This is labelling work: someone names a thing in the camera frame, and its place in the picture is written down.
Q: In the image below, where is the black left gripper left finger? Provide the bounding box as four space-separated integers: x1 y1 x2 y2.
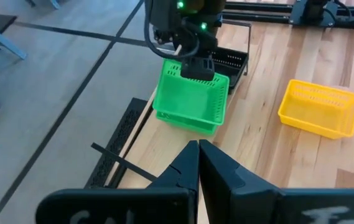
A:
147 140 200 191

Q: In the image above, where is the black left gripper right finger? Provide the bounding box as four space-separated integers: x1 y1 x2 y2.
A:
199 139 279 224

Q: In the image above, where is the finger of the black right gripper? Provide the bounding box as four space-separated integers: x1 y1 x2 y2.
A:
199 56 215 82
181 56 200 80

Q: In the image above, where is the black plastic slotted basket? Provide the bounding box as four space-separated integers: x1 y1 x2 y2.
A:
210 46 249 90
226 70 248 95

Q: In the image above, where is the wooden shelf with black rails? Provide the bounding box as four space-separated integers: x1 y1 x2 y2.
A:
91 19 252 189

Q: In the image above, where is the black perforated floor grille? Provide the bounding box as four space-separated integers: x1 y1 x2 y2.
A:
84 97 149 189

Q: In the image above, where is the yellow plastic slotted basket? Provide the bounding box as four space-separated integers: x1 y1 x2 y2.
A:
277 78 354 140

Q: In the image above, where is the grey metal stand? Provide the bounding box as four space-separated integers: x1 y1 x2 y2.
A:
0 15 28 60

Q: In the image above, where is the black aluminium rig frame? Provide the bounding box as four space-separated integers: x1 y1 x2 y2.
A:
114 0 354 189

